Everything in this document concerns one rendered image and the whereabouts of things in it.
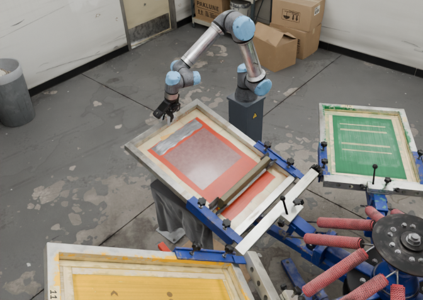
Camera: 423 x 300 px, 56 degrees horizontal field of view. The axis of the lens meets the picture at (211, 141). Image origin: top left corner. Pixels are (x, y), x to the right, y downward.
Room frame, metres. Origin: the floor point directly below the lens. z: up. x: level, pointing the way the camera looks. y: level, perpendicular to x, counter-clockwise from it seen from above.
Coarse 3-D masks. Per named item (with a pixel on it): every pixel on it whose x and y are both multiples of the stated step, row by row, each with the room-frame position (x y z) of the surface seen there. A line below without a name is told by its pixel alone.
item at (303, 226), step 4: (296, 216) 1.29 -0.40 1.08; (296, 220) 1.27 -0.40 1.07; (300, 220) 1.27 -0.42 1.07; (304, 220) 1.27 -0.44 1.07; (292, 224) 1.26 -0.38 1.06; (296, 224) 1.25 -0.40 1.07; (300, 224) 1.25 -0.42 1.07; (304, 224) 1.25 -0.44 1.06; (308, 224) 1.26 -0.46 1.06; (296, 228) 1.24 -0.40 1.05; (300, 228) 1.23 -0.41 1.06; (304, 228) 1.23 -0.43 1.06; (308, 228) 1.23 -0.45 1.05; (312, 228) 1.23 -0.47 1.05; (296, 232) 1.24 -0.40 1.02; (300, 232) 1.22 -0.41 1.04; (304, 232) 1.21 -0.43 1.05; (308, 232) 1.21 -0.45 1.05; (312, 232) 1.21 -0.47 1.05
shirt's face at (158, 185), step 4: (156, 180) 1.73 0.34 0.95; (152, 184) 1.70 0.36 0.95; (156, 184) 1.69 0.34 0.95; (160, 184) 1.69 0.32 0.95; (156, 188) 1.66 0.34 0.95; (160, 188) 1.66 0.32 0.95; (164, 188) 1.66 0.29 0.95; (168, 188) 1.66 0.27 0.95; (164, 192) 1.62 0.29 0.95; (168, 192) 1.62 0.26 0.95; (172, 192) 1.62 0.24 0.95; (168, 196) 1.59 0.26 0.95; (172, 196) 1.59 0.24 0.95; (176, 196) 1.59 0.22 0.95; (176, 200) 1.56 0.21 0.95; (180, 200) 1.56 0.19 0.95; (184, 204) 1.52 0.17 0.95
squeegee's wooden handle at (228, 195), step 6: (264, 162) 1.59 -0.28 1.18; (252, 168) 1.55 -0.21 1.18; (258, 168) 1.55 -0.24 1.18; (264, 168) 1.61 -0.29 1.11; (246, 174) 1.50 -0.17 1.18; (252, 174) 1.51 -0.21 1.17; (240, 180) 1.46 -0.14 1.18; (246, 180) 1.47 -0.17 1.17; (234, 186) 1.42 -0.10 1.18; (240, 186) 1.43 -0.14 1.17; (228, 192) 1.38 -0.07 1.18; (234, 192) 1.39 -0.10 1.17; (222, 198) 1.34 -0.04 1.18; (228, 198) 1.36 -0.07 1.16; (222, 204) 1.33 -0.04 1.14
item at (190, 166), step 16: (176, 144) 1.76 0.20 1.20; (160, 160) 1.64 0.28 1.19; (176, 160) 1.65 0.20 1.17; (192, 160) 1.66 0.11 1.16; (192, 176) 1.55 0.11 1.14; (208, 176) 1.56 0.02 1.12; (224, 176) 1.57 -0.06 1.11; (208, 192) 1.46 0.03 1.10; (224, 192) 1.47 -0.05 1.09; (240, 208) 1.38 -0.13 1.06
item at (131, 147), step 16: (176, 112) 1.97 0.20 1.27; (208, 112) 2.00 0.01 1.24; (160, 128) 1.83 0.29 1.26; (224, 128) 1.92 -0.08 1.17; (128, 144) 1.69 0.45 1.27; (144, 160) 1.59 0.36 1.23; (160, 176) 1.50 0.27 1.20; (288, 176) 1.58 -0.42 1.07; (176, 192) 1.42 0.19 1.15; (272, 192) 1.46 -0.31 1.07; (256, 208) 1.36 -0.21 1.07; (240, 224) 1.26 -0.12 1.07
